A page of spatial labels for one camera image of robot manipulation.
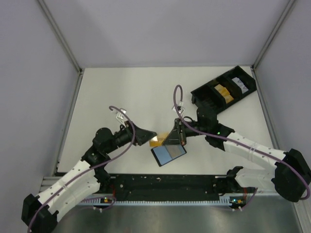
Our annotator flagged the black leather card holder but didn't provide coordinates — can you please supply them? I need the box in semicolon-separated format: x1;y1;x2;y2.
151;145;187;167

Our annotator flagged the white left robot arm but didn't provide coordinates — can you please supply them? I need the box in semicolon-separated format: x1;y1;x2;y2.
21;121;157;233

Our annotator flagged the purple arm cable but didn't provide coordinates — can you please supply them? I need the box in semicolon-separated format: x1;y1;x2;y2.
26;105;136;233
173;84;310;209

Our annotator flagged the aluminium corner frame post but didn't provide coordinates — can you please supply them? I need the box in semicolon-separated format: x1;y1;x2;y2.
251;0;298;71

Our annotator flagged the black storage bin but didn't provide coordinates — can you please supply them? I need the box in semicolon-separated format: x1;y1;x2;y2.
225;66;257;97
191;84;226;114

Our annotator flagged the white slotted cable duct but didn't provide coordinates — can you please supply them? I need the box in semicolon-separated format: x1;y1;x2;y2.
78;196;244;206

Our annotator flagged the front aluminium frame rail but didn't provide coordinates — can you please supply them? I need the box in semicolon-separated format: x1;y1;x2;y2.
39;177;71;195

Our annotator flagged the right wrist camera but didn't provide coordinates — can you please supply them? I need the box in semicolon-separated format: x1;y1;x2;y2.
172;102;185;116

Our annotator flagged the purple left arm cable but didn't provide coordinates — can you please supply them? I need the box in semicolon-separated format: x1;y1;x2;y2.
26;105;136;233

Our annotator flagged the upper silver card in bin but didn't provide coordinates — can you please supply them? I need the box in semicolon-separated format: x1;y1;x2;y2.
232;77;244;86

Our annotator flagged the black left storage bin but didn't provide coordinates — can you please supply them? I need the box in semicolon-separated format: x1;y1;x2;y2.
191;84;226;114

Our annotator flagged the silver card in bin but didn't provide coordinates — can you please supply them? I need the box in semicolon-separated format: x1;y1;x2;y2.
232;77;244;86
239;85;249;93

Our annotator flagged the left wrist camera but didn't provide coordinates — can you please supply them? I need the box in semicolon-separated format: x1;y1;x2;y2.
110;108;127;126

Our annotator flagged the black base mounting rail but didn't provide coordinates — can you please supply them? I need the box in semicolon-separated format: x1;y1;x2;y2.
100;174;237;201

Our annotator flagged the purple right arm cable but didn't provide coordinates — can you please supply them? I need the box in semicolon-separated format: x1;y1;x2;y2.
173;84;310;209

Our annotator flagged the black right storage bin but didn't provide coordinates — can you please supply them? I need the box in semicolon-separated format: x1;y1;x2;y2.
225;66;257;97

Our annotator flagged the left aluminium frame post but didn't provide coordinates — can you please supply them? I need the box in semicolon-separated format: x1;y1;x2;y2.
35;0;84;74

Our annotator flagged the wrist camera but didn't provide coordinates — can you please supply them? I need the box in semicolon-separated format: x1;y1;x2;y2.
110;108;127;126
172;102;185;116

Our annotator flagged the lower silver card in bin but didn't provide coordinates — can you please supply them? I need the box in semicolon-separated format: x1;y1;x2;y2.
239;85;249;93

